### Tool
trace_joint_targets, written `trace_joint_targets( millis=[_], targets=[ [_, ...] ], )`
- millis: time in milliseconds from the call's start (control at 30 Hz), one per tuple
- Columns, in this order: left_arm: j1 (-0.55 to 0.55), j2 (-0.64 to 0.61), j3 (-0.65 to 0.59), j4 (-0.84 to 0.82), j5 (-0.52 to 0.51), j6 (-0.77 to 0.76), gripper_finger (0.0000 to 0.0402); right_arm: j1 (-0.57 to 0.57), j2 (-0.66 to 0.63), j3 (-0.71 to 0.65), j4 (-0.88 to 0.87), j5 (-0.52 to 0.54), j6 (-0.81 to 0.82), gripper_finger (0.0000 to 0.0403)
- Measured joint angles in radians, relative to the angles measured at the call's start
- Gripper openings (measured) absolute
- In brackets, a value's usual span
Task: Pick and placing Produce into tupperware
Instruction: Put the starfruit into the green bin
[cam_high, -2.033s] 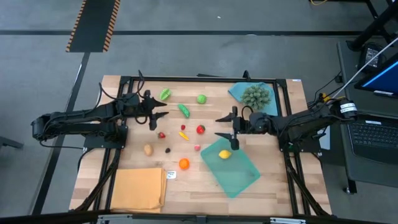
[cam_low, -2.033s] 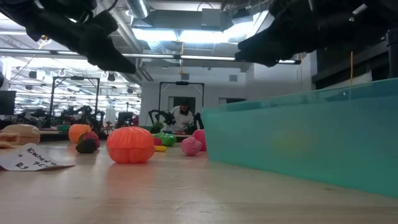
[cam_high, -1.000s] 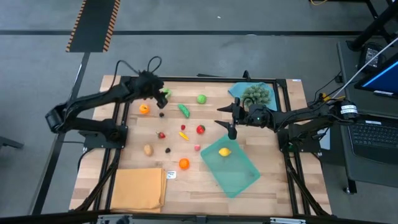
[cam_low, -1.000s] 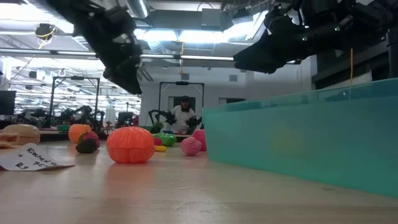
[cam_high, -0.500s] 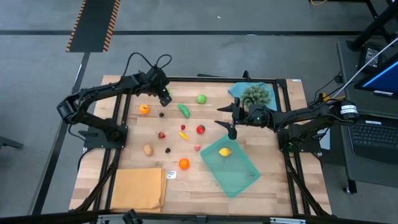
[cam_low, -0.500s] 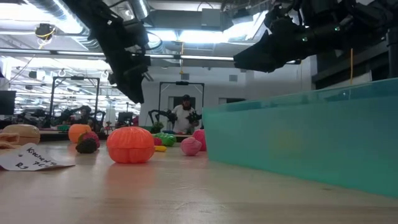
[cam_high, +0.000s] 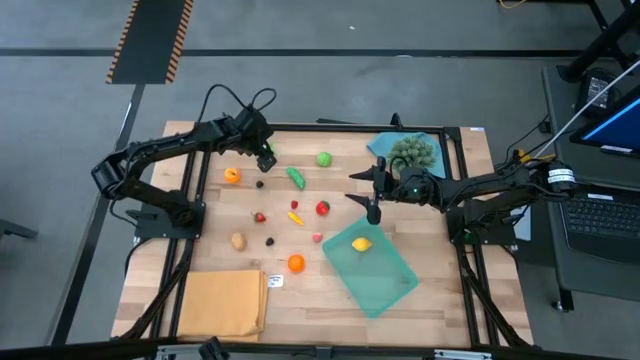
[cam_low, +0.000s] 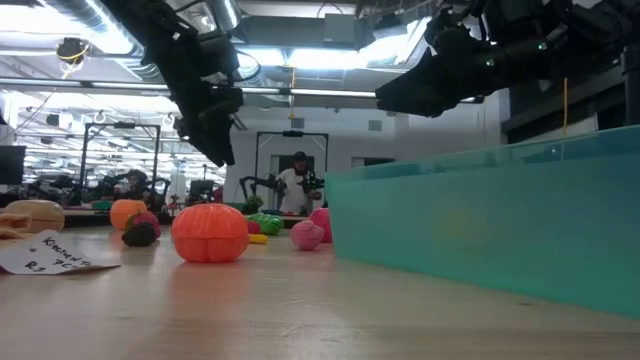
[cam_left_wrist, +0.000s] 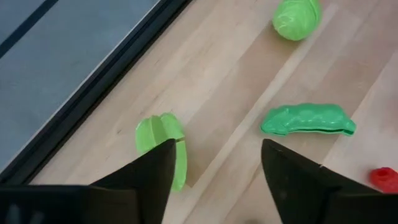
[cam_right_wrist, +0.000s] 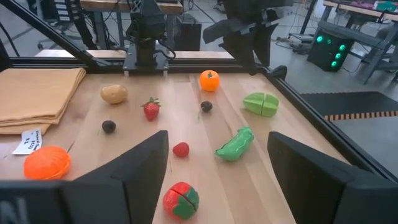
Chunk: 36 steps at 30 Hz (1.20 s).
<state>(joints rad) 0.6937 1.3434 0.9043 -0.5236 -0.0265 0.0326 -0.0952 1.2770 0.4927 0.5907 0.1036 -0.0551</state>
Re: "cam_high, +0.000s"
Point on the potted green succulent plant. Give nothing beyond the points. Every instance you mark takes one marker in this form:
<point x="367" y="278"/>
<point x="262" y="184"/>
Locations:
<point x="417" y="150"/>

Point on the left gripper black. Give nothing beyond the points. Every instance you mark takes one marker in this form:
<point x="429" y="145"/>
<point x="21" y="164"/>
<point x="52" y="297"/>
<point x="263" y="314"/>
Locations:
<point x="255" y="132"/>

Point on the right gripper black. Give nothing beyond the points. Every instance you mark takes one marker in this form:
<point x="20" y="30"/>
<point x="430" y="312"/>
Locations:
<point x="382" y="187"/>

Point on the smooth orange toy fruit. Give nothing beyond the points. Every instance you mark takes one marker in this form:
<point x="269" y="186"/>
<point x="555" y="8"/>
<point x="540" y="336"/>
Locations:
<point x="232" y="175"/>

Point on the black stand leg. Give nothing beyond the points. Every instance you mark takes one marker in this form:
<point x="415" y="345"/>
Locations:
<point x="600" y="45"/>

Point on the black crossbar with silver brackets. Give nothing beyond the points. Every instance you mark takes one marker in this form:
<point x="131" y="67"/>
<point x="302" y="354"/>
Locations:
<point x="320" y="352"/>

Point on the red toy tomato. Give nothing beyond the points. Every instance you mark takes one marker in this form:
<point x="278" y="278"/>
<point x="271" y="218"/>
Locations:
<point x="323" y="208"/>

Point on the folded orange cloth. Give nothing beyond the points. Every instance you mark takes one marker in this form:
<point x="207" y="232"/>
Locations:
<point x="220" y="305"/>

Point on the black power adapter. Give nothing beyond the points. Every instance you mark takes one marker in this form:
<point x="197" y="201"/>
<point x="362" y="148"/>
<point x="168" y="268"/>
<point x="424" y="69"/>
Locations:
<point x="596" y="92"/>

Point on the white handwritten paper label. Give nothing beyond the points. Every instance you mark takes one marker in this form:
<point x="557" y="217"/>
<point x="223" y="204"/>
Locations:
<point x="275" y="281"/>

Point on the green toy cabbage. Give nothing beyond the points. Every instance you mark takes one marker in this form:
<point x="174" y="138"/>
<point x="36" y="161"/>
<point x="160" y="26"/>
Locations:
<point x="324" y="159"/>

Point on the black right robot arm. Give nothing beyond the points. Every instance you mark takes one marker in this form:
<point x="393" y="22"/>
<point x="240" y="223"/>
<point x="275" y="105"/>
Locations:
<point x="475" y="187"/>

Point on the black hazard-striped floor mat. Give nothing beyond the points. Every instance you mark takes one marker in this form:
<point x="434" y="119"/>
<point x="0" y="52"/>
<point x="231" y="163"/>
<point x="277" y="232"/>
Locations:
<point x="150" y="40"/>

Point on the black metal table frame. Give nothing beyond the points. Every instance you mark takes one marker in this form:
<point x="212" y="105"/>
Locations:
<point x="325" y="126"/>

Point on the black laptop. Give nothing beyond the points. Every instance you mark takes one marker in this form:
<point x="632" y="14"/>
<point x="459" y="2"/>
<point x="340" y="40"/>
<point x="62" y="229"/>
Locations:
<point x="605" y="225"/>

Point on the yellow toy lemon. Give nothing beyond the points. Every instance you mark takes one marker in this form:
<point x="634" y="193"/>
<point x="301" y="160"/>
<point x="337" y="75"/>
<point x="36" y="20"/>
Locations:
<point x="361" y="244"/>

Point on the yellow toy pepper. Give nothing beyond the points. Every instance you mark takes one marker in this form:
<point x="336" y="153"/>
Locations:
<point x="295" y="218"/>

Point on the folded light blue cloth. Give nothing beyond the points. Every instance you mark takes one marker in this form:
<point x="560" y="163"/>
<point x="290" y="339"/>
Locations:
<point x="380" y="145"/>

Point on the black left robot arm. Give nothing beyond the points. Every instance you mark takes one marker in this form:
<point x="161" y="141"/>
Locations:
<point x="150" y="150"/>

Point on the tan toy potato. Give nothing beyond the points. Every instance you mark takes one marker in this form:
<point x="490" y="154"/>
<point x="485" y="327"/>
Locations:
<point x="238" y="241"/>

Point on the monitor with blue screen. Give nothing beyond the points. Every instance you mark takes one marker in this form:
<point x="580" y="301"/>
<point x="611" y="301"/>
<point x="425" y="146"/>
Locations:
<point x="615" y="127"/>

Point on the ribbed orange toy fruit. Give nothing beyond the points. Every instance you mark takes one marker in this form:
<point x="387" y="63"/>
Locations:
<point x="296" y="263"/>

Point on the red toy strawberry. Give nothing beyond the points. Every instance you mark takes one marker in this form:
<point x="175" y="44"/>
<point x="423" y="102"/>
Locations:
<point x="259" y="217"/>

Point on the green toy cucumber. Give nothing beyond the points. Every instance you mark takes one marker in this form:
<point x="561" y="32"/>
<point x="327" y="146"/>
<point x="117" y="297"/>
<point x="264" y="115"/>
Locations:
<point x="296" y="179"/>

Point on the yellow power plug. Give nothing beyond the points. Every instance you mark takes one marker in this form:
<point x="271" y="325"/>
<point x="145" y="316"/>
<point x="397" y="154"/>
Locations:
<point x="524" y="158"/>

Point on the black desk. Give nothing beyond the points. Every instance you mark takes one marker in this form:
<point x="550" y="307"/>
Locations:
<point x="565" y="130"/>

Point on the pink toy peach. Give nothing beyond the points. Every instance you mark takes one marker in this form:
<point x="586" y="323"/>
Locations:
<point x="317" y="237"/>

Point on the teal translucent tupperware container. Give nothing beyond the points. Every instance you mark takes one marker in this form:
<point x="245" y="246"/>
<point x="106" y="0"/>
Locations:
<point x="380" y="280"/>

